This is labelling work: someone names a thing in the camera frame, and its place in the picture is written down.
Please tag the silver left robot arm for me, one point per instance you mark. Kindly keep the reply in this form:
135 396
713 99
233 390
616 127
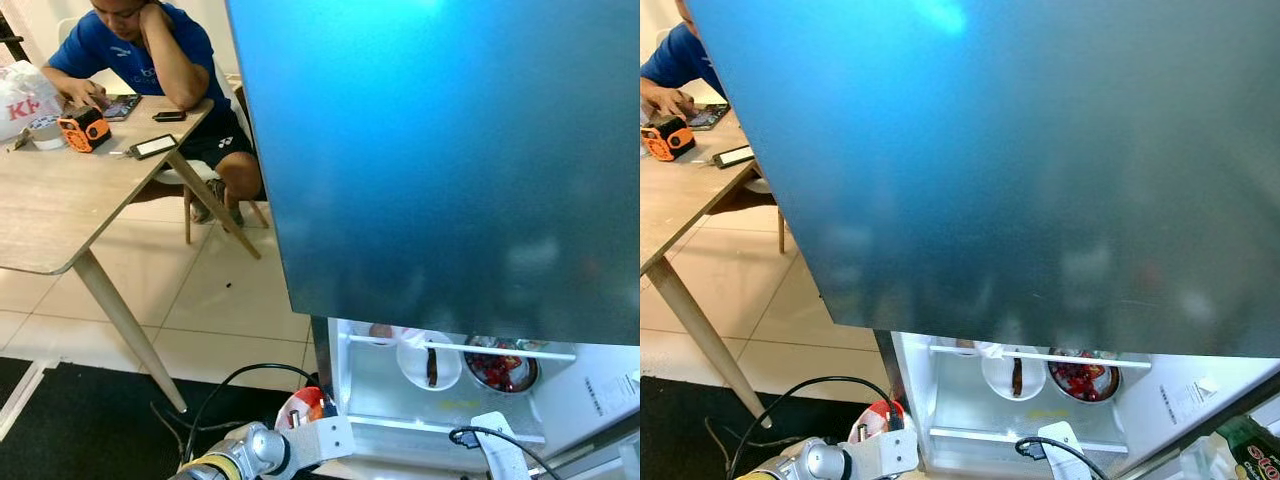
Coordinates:
800 465
240 455

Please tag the blue grey fridge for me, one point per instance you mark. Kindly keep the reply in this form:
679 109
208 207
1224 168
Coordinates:
1000 150
430 150

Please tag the light wooden table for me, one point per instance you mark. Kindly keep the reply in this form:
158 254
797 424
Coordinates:
680 200
60 210

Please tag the smartphone with white screen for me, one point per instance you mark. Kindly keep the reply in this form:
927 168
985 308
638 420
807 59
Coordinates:
154 147
733 156

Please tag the white chair with wooden legs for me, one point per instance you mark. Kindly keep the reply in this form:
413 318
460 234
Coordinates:
187 215
781 230

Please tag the grey smartphone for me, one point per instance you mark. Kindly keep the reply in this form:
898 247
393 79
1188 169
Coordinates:
710 117
124 107

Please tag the man in blue shirt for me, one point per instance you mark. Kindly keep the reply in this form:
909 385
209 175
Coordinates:
675 65
150 50

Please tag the metal bowl with red food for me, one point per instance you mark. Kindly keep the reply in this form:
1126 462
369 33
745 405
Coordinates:
1085 378
502 368

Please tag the dark blue carpet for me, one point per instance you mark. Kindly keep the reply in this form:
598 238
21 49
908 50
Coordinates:
100 440
680 440

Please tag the white bowl with brown food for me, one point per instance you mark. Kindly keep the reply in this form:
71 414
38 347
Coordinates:
1000 378
415 365

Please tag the white bowl with egg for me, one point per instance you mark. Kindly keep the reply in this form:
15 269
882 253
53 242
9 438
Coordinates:
965 347
382 333

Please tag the small black phone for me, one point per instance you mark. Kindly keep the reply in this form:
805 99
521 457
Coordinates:
169 116

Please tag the white plastic KFC bag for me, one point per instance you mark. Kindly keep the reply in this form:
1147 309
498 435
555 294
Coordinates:
22 100

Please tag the white floor strip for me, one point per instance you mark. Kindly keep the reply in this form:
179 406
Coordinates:
20 400

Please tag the green chicken stock pouch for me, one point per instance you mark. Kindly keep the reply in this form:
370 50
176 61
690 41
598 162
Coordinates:
1250 450

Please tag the white fridge shelf rail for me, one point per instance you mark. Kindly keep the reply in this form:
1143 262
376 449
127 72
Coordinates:
500 351
1090 358

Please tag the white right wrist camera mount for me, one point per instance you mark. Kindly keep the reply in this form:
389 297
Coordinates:
1065 450
500 445

